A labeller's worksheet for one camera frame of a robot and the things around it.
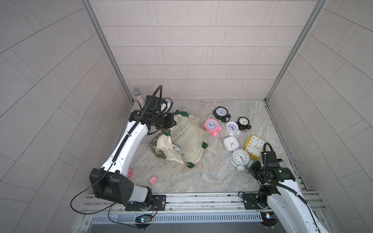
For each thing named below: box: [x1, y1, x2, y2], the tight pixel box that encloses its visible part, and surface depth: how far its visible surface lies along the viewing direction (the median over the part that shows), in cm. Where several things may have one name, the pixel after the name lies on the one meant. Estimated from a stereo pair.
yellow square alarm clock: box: [244, 134, 267, 160], surface depth 91 cm
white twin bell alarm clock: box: [229, 148, 254, 174], surface depth 84 cm
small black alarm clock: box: [236, 116, 252, 131], surface depth 101 cm
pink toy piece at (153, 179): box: [149, 175, 158, 184], surface depth 78 cm
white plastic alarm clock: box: [224, 120, 240, 137], surface depth 98 cm
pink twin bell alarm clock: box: [202, 118, 223, 137], surface depth 100 cm
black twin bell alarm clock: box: [212, 105, 232, 123], surface depth 107 cm
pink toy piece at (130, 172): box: [126, 167, 134, 179], surface depth 81 cm
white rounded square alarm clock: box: [222, 133, 240, 153], surface depth 91 cm
